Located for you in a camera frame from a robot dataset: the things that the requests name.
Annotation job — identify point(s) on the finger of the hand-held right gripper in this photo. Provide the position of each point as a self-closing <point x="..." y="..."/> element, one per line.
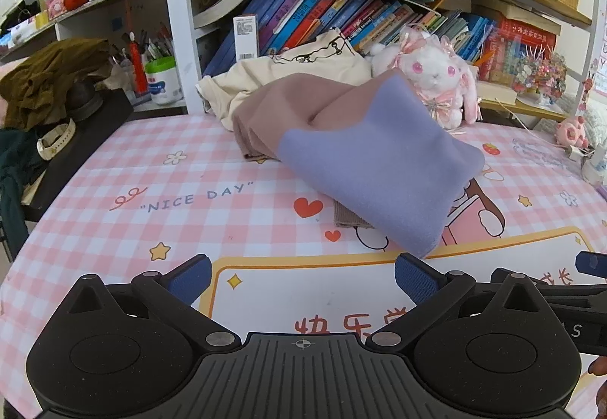
<point x="590" y="263"/>
<point x="569" y="293"/>

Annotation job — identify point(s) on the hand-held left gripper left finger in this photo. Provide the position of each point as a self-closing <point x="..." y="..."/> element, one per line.
<point x="189" y="279"/>

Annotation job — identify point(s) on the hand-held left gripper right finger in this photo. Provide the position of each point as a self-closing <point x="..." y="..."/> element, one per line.
<point x="415" y="279"/>

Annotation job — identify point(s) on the purple and pink sweater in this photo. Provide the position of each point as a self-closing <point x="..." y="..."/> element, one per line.
<point x="379" y="172"/>

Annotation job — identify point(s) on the person's right hand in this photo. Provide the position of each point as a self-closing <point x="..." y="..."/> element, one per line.
<point x="600" y="381"/>

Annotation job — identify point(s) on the pink checked cartoon table mat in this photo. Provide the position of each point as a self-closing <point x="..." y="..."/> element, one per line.
<point x="142" y="172"/>

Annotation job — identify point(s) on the pink pig toy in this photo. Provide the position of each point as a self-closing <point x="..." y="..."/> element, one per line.
<point x="571" y="132"/>

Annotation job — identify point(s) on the colourful bead flower ornament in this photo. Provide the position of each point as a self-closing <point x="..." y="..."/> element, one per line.
<point x="540" y="77"/>

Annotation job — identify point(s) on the beige wristwatch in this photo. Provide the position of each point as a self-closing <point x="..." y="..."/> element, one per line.
<point x="57" y="137"/>

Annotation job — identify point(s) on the thick beige book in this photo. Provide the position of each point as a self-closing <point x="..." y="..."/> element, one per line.
<point x="495" y="93"/>

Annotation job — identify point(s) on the white jar with green lid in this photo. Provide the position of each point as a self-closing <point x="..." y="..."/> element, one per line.
<point x="163" y="82"/>

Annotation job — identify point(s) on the dark green cloth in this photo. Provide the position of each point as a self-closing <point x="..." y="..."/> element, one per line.
<point x="14" y="163"/>

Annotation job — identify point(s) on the white and pink bunny plush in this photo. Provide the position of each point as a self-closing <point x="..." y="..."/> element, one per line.
<point x="436" y="68"/>

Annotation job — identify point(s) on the cream printed shirt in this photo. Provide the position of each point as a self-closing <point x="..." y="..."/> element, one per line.
<point x="265" y="77"/>

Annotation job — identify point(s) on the red tassel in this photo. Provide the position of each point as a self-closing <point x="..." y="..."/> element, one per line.
<point x="138" y="68"/>

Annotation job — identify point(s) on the stack of red books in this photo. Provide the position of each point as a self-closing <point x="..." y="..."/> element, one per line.
<point x="521" y="44"/>

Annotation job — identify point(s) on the white and orange carton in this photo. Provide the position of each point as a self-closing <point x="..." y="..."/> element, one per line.
<point x="245" y="37"/>

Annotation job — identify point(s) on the olive green cloth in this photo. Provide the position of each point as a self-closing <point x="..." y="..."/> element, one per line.
<point x="42" y="73"/>

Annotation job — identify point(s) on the large beige book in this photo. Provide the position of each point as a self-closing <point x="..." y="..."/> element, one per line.
<point x="521" y="16"/>

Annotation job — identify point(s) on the white bookshelf with wooden boards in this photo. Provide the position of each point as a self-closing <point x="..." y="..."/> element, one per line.
<point x="175" y="21"/>

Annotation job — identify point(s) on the row of colourful books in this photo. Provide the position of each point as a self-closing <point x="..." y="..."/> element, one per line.
<point x="332" y="16"/>

